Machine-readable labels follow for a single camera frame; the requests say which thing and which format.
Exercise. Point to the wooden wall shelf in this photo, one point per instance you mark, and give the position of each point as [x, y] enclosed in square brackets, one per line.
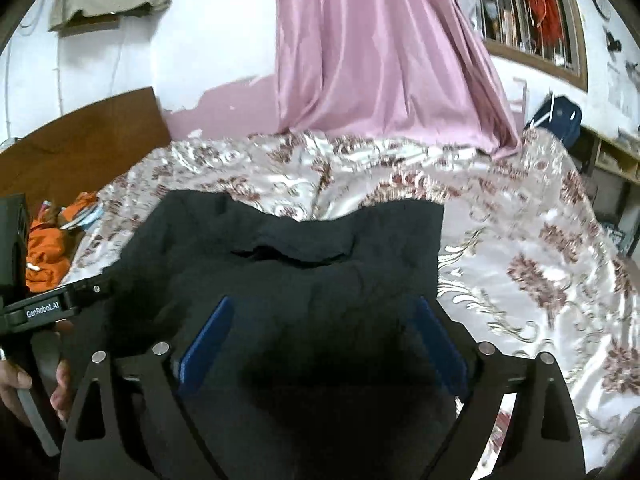
[90, 24]

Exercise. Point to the barred wooden window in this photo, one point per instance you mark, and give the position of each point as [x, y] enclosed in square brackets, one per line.
[577, 50]

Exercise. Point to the red hanging decoration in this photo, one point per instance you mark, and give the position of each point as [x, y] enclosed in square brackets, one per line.
[542, 7]

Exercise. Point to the floral satin bedspread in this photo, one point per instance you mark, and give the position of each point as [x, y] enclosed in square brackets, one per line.
[525, 240]

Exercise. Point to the pink curtain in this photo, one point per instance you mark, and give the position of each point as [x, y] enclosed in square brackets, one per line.
[375, 50]

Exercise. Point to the orange garment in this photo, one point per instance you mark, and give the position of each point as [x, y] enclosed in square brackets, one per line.
[47, 255]

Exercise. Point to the wooden desk shelf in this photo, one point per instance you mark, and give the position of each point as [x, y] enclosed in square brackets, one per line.
[615, 160]

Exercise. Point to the blue backpack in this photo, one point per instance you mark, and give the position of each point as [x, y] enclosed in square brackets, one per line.
[557, 120]

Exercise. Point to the person's left hand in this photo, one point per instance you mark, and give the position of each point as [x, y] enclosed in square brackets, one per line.
[11, 387]

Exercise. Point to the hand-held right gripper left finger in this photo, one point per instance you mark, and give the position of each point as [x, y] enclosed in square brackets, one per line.
[205, 350]

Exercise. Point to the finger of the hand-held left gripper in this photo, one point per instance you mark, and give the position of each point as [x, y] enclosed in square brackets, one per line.
[95, 290]

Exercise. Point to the wooden headboard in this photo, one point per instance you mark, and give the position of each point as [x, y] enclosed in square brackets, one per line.
[90, 145]

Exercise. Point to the round wall clock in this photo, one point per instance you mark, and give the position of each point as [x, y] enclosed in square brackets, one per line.
[602, 6]

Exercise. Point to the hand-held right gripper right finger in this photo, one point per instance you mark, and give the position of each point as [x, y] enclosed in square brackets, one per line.
[445, 350]

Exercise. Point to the black jacket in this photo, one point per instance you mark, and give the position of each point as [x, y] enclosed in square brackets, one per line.
[300, 310]

